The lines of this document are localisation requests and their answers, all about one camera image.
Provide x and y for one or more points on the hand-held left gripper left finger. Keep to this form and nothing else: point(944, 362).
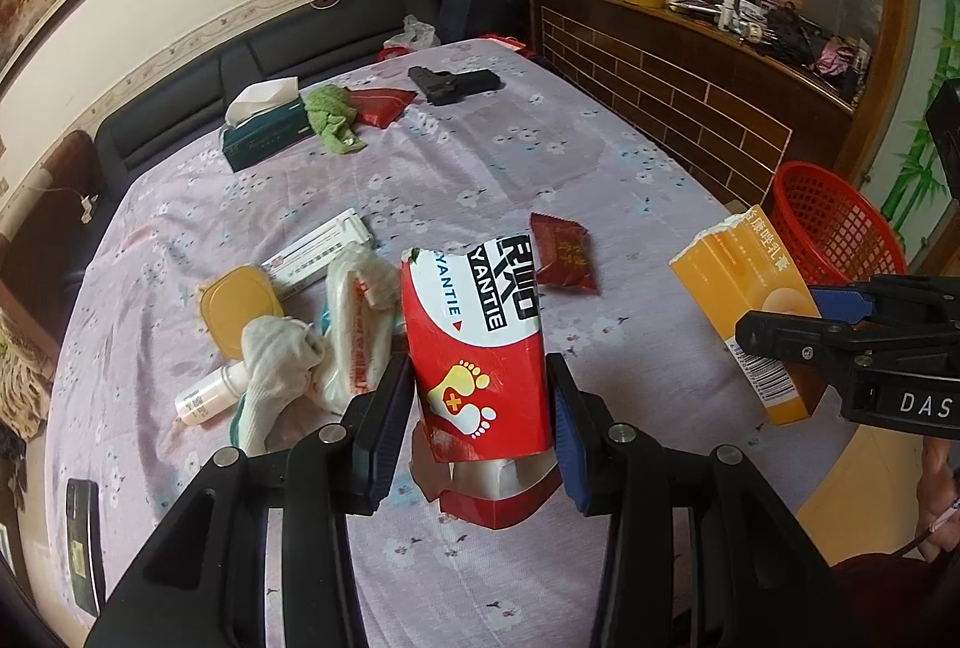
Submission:
point(382, 442)

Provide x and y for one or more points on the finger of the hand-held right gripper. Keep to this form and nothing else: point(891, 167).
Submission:
point(836, 301)
point(795, 337)

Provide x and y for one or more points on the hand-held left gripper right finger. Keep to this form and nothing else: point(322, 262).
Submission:
point(570, 449)

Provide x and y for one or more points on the red plastic basket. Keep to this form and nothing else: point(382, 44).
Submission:
point(832, 228)

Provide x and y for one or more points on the orange cardboard box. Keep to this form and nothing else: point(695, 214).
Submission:
point(731, 280)

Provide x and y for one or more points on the white plastic packet red print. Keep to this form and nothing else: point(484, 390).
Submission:
point(356, 333)

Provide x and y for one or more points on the red and white cardboard box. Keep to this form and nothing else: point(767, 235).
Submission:
point(465, 348)

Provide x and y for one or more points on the small white bottle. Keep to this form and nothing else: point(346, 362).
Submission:
point(206, 397)

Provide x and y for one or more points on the yellow lidded container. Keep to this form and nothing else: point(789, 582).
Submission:
point(236, 307)

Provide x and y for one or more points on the person's right forearm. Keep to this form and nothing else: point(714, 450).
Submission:
point(943, 490)

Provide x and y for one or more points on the white crumpled sock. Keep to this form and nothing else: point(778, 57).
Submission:
point(277, 363)

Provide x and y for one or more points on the dark red snack packet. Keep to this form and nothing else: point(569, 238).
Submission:
point(562, 254)

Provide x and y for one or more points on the long white medicine box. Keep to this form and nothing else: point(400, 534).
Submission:
point(315, 250)

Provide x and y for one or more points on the black handbag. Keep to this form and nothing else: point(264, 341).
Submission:
point(787, 29)

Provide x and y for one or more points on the wooden counter cabinet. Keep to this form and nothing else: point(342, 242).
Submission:
point(660, 85)

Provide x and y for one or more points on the white dropper bottle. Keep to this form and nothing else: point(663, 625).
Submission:
point(729, 10)

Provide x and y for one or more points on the black phone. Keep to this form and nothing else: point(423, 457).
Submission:
point(82, 543)

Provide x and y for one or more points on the green tissue box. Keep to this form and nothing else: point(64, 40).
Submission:
point(262, 134)

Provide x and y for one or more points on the green cloth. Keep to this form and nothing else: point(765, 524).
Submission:
point(330, 115)

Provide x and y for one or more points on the red pouch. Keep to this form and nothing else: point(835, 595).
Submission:
point(382, 106)

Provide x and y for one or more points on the black toy gun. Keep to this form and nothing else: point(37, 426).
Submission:
point(450, 84)

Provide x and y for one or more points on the woven wicker basket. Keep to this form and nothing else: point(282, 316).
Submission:
point(22, 385)

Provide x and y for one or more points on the white charger plug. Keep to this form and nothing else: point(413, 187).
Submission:
point(90, 207)

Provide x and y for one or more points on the brown leather seat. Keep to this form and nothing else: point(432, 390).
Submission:
point(52, 228)

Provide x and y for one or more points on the red framed tray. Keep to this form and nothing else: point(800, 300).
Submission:
point(506, 44)

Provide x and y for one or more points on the white plastic bag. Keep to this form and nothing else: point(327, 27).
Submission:
point(416, 33)

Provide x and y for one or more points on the black leather sofa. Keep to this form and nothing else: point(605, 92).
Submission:
point(300, 37)

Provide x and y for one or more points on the dark bag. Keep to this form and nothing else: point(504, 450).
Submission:
point(480, 10)

